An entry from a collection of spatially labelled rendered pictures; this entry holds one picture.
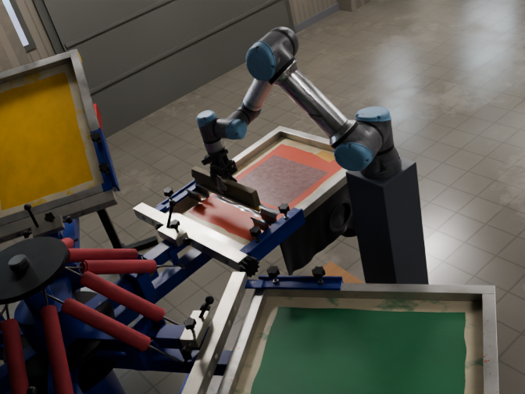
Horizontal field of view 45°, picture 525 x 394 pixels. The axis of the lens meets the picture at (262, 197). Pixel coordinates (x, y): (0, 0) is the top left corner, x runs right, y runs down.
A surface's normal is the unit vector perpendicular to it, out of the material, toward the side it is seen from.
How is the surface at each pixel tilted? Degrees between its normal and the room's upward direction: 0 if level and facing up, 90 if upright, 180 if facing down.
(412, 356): 0
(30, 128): 32
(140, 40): 90
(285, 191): 0
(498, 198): 0
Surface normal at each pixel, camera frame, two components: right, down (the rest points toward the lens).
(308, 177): -0.22, -0.80
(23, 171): -0.06, -0.42
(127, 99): 0.63, 0.32
